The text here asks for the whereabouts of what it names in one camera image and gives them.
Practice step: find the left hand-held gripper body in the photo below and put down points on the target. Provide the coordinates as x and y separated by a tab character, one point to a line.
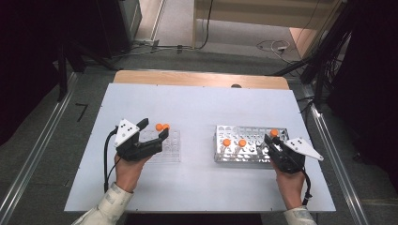
126	134

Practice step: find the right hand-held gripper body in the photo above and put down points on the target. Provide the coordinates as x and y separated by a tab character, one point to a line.
289	159

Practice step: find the orange cap centrifuge tube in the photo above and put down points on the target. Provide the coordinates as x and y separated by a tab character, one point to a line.
242	143
159	127
226	142
166	126
274	132

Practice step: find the clear acrylic tube rack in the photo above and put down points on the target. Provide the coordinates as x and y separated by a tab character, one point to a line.
172	150

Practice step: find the metal tube rack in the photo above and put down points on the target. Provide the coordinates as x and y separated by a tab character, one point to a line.
247	156

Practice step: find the person's right hand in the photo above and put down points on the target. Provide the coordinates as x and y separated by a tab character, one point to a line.
291	187

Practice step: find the person's left hand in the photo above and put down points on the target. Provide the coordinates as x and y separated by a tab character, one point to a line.
126	173

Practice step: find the wooden table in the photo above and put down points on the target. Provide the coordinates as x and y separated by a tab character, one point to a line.
187	78

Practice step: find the floor power strip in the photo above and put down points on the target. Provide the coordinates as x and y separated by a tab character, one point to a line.
150	42

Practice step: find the black metal stand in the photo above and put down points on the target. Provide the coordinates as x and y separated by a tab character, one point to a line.
62	72

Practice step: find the grey cabinet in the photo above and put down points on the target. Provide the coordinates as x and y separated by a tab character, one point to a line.
131	18

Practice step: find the dark curtain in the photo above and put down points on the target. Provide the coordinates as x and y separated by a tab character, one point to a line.
369	78
31	62

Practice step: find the light wooden desk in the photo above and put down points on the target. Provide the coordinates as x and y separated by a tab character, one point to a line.
250	12

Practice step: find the aluminium floor rail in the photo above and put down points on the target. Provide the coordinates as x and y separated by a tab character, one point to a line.
37	150
334	150

